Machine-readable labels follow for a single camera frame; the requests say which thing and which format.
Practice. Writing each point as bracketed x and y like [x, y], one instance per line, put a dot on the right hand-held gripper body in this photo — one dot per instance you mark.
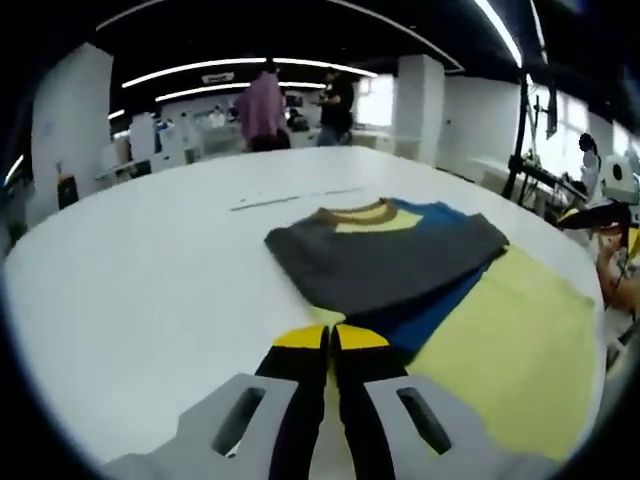
[620, 182]

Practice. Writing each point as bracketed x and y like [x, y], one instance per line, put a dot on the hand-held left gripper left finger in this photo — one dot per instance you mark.
[295, 400]

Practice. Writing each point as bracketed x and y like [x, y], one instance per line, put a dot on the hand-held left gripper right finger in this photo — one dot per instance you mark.
[365, 400]

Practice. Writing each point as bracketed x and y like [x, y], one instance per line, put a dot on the yellow blue grey garment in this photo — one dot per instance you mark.
[390, 260]

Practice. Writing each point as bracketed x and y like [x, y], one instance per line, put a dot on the person's right hand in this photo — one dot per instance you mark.
[607, 255]

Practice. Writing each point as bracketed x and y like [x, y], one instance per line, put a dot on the black tripod stand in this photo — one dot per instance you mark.
[520, 140]

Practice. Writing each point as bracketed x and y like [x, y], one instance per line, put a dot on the white square pillar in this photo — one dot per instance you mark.
[420, 105]
[70, 110]

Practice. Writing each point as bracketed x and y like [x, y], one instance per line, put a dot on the white cabinet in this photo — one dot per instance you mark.
[142, 135]

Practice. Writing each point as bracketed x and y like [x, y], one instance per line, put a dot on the black cabinet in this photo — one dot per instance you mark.
[66, 192]

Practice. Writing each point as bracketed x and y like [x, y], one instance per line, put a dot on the ceiling air vent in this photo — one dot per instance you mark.
[218, 78]

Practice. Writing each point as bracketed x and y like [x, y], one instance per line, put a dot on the long ceiling light strip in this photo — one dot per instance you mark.
[200, 66]

